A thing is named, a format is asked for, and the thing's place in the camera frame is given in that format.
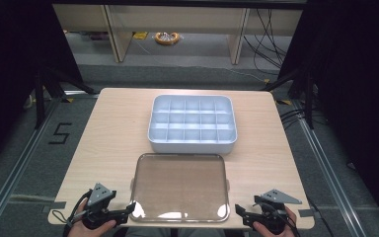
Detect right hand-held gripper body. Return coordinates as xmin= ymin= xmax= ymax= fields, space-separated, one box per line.
xmin=250 ymin=189 xmax=303 ymax=235

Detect person's left hand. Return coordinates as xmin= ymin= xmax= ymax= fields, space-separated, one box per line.
xmin=67 ymin=198 xmax=117 ymax=237

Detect white compartment storage box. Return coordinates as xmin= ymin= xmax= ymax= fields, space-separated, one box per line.
xmin=147 ymin=94 xmax=239 ymax=155

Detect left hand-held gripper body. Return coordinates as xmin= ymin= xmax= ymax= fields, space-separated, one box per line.
xmin=82 ymin=182 xmax=128 ymax=230

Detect black metal stand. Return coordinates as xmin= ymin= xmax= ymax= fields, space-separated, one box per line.
xmin=33 ymin=64 xmax=96 ymax=130
xmin=262 ymin=67 xmax=318 ymax=130

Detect aluminium floor rail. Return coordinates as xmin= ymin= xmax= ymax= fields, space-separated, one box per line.
xmin=0 ymin=98 xmax=64 ymax=233
xmin=291 ymin=99 xmax=367 ymax=237

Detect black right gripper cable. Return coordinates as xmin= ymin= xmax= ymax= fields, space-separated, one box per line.
xmin=260 ymin=200 xmax=302 ymax=237

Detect black floor cables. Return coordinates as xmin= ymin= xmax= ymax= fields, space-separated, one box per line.
xmin=278 ymin=108 xmax=312 ymax=130

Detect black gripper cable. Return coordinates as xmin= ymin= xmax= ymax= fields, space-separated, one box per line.
xmin=51 ymin=189 xmax=94 ymax=237
xmin=260 ymin=200 xmax=302 ymax=237

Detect bundle of black hanging cables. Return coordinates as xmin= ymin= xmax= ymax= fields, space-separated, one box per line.
xmin=242 ymin=8 xmax=294 ymax=77

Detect person's grey trousers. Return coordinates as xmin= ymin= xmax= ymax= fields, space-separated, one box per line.
xmin=177 ymin=227 xmax=226 ymax=237

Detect person's right hand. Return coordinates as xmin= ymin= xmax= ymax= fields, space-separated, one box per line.
xmin=252 ymin=206 xmax=298 ymax=237

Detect dark curtain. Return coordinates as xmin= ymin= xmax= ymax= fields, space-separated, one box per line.
xmin=0 ymin=0 xmax=84 ymax=174
xmin=277 ymin=0 xmax=379 ymax=228

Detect transparent plastic lid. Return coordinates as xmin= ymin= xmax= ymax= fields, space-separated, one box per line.
xmin=129 ymin=152 xmax=231 ymax=223

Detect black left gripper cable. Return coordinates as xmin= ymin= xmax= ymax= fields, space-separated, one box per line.
xmin=51 ymin=189 xmax=94 ymax=237

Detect orange ring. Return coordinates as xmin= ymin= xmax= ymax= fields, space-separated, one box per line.
xmin=154 ymin=31 xmax=182 ymax=46

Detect grey tape strip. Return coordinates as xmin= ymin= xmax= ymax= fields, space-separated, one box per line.
xmin=41 ymin=200 xmax=67 ymax=214
xmin=297 ymin=207 xmax=316 ymax=218

